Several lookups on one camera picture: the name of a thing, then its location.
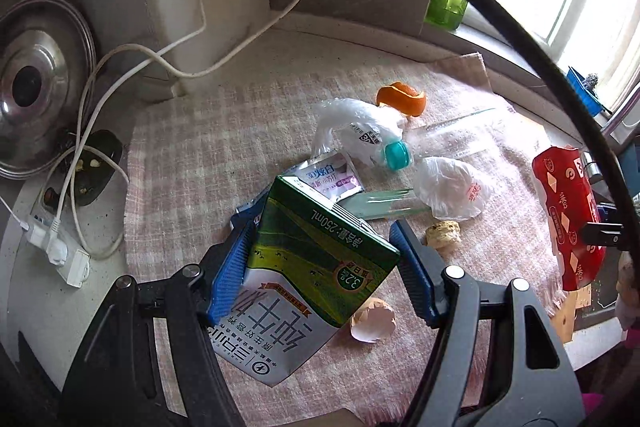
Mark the beige food scrap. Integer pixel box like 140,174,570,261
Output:
425,220,461,251

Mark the broken eggshell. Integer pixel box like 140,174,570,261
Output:
349,297,396,343

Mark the red snack bag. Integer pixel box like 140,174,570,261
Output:
532,146,605,291

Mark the green milk carton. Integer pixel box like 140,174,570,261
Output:
207,176,400,387

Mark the white plastic bag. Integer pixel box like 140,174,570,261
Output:
413,157,492,222

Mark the toothpaste tube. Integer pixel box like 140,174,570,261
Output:
229,150,366,233

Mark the crushed clear plastic bottle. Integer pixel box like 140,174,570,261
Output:
334,107,497,172

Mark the right hand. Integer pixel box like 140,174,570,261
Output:
615,251,640,331

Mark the chrome faucet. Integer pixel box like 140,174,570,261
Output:
579,85,640,188

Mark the pink plaid cloth mat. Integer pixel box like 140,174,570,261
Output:
124,52,566,427

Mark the blue basket on sill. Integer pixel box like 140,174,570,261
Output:
566,66,613,117

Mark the black dish with scraps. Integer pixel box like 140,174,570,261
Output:
49,128,124,206

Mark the white power strip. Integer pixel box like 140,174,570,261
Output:
25,216,90,288

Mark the steel pot lid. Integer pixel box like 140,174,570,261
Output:
1,0,96,180

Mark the black corrugated cable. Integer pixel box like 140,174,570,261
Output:
328,0,640,287

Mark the white cable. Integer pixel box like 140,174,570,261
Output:
49,0,334,260

